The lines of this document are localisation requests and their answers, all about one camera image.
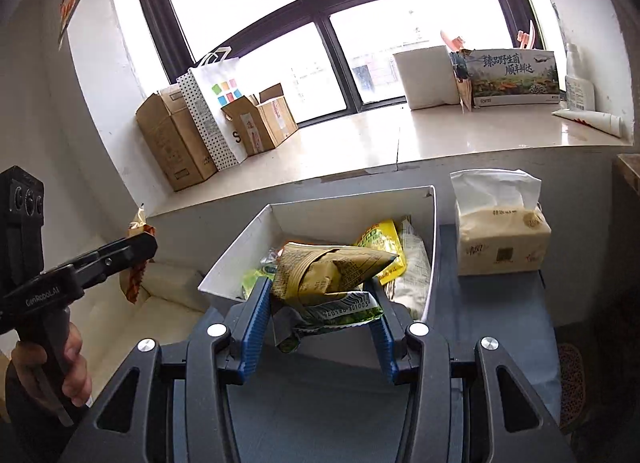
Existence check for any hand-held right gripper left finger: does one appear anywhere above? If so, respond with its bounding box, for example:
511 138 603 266
60 276 275 463

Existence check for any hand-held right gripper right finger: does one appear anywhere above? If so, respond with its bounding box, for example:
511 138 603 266
368 279 579 463

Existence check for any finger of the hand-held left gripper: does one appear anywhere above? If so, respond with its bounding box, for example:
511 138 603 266
75 231 159 274
82 245 159 289

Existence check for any orange snack packet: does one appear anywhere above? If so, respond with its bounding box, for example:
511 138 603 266
119 203 157 305

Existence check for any green white snack packet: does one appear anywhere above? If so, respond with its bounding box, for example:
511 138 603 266
276 288 387 355

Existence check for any golden brown snack packet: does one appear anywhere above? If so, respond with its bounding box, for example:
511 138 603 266
272 241 401 315

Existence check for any yellow snack packet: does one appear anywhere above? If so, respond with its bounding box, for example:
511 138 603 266
354 219 409 287

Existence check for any white cardboard box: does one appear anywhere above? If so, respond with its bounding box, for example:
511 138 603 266
197 185 441 372

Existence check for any person's left forearm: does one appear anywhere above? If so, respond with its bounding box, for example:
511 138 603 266
0 358 73 463

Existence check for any person's left hand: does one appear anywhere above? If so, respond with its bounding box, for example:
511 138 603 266
10 323 94 409

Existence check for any tall brown cardboard box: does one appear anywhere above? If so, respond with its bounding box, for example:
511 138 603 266
135 84 219 193

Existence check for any blue tablecloth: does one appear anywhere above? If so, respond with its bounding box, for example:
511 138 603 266
192 223 564 463

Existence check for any beige tissue pack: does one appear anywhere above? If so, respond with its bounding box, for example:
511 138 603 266
449 168 553 278

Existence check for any polka dot paper bag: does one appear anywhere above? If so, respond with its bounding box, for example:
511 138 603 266
176 46 250 172

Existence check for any open brown cardboard box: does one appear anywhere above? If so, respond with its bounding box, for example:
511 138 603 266
221 83 300 157

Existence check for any patterned woven seat cushion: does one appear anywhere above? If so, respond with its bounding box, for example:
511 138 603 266
557 342 587 432

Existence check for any white stone windowsill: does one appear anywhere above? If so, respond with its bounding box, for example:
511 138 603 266
144 102 632 218

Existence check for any white foam box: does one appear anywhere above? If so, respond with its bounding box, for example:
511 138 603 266
392 46 464 112

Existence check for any landscape printed box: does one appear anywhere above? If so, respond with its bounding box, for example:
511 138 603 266
462 48 564 109

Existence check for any brown marble ledge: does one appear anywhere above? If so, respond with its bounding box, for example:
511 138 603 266
617 153 640 195

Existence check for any white tube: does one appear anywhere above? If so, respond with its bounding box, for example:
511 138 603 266
551 108 626 139

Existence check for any dark framed window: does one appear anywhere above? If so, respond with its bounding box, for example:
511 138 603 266
129 0 547 130

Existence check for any white plastic bottle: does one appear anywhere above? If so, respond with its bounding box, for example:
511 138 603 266
564 43 597 112

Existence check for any pink plastic item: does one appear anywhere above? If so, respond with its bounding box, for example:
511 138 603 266
516 20 539 50

